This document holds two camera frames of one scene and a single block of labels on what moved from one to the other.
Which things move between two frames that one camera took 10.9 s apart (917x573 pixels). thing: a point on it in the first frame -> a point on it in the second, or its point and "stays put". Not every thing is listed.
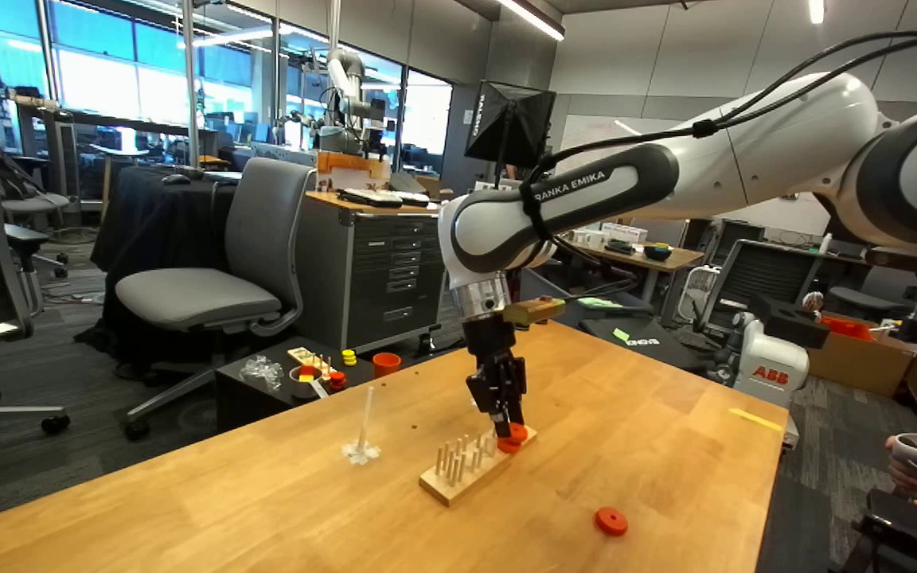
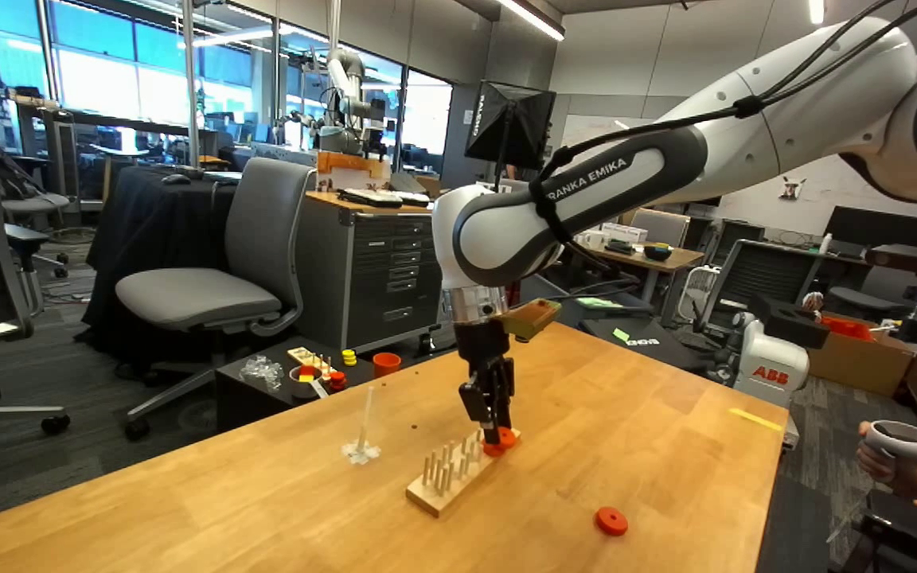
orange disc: (514, 442) -> (494, 451)
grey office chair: (267, 219) stays put
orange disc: (609, 520) stays put
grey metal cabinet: (370, 269) stays put
